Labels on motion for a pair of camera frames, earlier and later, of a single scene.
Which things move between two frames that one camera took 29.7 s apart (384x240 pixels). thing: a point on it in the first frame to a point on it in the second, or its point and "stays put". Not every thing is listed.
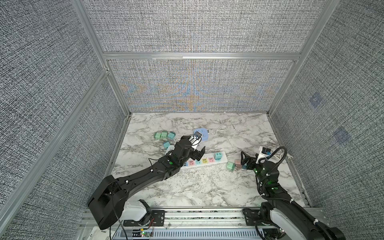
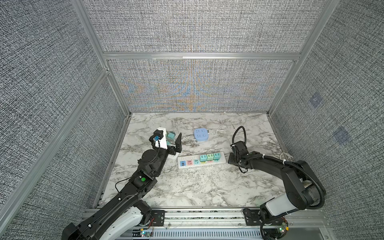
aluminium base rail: x=189 y=219 stays put
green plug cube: x=230 y=166 to x=210 y=157
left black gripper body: x=195 y=154 to x=171 y=151
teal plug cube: x=218 y=155 stays put
